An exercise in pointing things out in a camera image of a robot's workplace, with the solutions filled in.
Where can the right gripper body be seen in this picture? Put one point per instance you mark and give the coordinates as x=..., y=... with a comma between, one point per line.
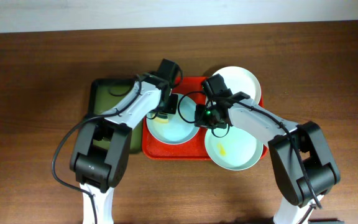
x=201, y=119

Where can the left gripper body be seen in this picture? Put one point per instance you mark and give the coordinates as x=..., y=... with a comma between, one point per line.
x=171, y=106

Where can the yellow green sponge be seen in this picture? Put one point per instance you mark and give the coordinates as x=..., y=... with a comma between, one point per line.
x=161, y=118

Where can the light blue plate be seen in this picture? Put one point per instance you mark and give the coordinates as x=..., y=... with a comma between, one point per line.
x=176, y=131

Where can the light green plate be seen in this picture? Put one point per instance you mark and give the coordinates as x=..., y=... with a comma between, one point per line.
x=234, y=150

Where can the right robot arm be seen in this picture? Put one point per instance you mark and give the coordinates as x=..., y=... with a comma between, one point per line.
x=303, y=164

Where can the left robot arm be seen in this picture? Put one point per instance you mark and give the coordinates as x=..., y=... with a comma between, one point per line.
x=101, y=151

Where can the red plastic tray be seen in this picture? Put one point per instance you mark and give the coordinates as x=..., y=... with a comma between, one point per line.
x=193, y=149

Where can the dark green tray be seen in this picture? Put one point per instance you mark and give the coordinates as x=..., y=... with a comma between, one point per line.
x=105, y=94

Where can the white plate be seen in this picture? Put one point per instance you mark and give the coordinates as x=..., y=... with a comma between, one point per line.
x=239, y=79

